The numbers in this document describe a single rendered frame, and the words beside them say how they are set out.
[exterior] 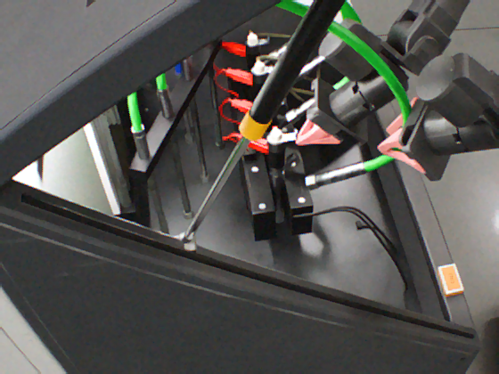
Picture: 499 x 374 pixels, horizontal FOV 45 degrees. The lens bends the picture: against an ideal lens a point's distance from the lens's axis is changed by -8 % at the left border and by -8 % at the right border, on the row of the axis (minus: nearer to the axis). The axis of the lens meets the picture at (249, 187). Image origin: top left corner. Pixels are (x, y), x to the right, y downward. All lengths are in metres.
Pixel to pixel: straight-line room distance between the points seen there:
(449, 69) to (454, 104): 0.04
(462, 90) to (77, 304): 0.44
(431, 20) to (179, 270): 0.49
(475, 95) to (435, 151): 0.13
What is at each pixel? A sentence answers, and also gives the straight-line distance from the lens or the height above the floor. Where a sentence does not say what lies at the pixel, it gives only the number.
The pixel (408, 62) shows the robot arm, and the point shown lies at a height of 1.27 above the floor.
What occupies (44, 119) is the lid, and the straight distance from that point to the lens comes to 0.40.
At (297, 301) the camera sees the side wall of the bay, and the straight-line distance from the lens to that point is 0.67.
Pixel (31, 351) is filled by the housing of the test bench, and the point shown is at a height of 1.19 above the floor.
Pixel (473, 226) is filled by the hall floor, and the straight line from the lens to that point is 2.30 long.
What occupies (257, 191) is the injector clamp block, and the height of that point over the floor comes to 0.98.
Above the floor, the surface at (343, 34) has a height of 1.38.
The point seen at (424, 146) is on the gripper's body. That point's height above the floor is 1.26.
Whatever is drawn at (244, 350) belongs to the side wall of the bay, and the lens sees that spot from 0.75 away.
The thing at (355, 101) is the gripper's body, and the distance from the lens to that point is 0.89.
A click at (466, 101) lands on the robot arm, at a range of 0.66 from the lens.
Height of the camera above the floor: 1.81
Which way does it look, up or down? 51 degrees down
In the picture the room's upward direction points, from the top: 5 degrees counter-clockwise
